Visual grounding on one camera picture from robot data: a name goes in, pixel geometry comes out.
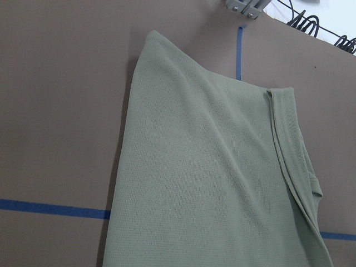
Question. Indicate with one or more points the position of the olive green long-sleeve shirt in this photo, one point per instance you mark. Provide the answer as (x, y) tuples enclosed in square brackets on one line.
[(213, 171)]

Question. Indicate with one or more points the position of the aluminium frame post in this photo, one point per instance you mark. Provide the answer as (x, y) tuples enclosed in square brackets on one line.
[(250, 8)]

